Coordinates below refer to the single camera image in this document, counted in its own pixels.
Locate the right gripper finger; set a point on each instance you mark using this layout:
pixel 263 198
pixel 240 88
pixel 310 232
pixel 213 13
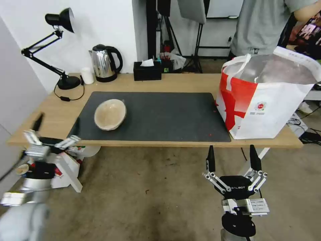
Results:
pixel 255 163
pixel 211 163

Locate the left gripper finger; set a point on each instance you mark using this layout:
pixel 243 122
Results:
pixel 67 142
pixel 32 137

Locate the person's forearm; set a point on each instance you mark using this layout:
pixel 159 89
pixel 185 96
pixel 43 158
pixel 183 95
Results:
pixel 308 13

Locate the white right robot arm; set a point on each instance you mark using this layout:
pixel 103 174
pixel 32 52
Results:
pixel 238 223

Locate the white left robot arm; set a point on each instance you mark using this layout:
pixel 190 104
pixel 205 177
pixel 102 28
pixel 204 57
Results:
pixel 20 221

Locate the white red takeout bag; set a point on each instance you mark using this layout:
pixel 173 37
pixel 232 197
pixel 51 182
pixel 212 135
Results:
pixel 263 110

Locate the white plastic bag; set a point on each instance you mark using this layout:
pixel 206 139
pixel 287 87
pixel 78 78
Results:
pixel 178 61

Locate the white red cardboard box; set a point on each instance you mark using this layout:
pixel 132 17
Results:
pixel 75 163

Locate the black articulated desk lamp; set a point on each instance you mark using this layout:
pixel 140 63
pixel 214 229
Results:
pixel 67 82

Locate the black desk mat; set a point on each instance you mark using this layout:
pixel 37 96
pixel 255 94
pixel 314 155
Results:
pixel 163 115

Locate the white cylindrical cup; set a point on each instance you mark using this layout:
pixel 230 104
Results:
pixel 87 75

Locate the white shoe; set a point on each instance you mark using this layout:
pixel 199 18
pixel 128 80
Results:
pixel 305 107

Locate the steel electric kettle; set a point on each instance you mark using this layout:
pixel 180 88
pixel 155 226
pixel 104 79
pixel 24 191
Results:
pixel 101 62

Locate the black tissue box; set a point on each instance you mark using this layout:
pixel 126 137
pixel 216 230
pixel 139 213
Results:
pixel 146 74

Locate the black tripod stand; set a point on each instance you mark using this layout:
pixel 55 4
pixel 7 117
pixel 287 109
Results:
pixel 166 27
pixel 199 45

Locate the person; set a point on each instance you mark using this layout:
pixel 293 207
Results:
pixel 258 25

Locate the grey reflector panel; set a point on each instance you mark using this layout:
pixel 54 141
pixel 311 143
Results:
pixel 191 10

